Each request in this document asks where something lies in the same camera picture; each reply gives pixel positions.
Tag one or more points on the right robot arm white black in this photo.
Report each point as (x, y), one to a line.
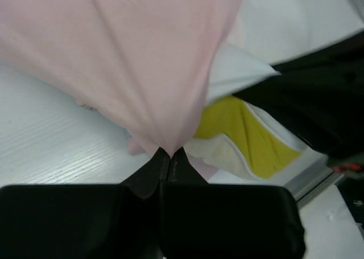
(318, 97)

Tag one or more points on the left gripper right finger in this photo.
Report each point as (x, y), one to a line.
(203, 220)

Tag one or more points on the white pillow yellow edge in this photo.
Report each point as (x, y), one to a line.
(237, 137)

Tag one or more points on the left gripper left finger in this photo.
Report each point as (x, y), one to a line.
(81, 220)

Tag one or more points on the pink blue printed pillowcase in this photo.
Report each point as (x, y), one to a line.
(143, 64)

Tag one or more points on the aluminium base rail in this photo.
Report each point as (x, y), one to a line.
(315, 179)

